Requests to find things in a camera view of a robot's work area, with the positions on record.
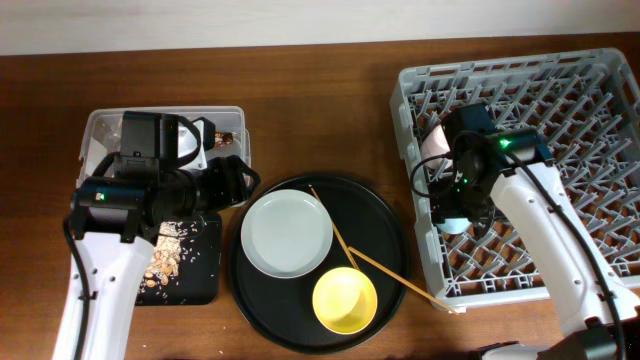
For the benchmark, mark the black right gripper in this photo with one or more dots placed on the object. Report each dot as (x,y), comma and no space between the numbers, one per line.
(442,203)

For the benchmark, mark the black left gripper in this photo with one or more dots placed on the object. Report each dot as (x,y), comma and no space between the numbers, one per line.
(230,180)

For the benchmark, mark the pink plastic cup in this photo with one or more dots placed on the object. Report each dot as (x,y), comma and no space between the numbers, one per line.
(435,144)

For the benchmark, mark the blue plastic cup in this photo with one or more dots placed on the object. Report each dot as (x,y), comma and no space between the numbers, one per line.
(454,226)

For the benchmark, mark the light grey plate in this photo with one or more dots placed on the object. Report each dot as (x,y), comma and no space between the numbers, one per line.
(286,234)

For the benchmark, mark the food scraps and rice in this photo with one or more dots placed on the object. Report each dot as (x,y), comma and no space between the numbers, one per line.
(173,252)

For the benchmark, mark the wooden chopstick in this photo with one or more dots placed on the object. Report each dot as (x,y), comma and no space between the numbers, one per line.
(401,280)
(337,234)

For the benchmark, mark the yellow bowl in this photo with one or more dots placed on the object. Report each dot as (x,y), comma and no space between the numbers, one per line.
(344,300)

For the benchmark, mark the gold snack wrapper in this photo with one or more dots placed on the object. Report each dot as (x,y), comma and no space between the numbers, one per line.
(223,139)

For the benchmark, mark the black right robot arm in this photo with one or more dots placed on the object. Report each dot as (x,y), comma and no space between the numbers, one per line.
(512,173)

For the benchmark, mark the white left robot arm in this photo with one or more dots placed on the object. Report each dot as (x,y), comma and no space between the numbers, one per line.
(159,173)

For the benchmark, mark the grey dishwasher rack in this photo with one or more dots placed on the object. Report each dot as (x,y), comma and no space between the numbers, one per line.
(586,106)

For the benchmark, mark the rectangular black tray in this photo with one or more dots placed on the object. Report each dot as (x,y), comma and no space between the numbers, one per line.
(200,280)

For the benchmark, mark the clear plastic bin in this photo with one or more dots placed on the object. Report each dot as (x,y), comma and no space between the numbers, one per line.
(103,134)

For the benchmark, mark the round black serving tray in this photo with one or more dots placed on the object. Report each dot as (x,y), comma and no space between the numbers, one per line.
(281,309)

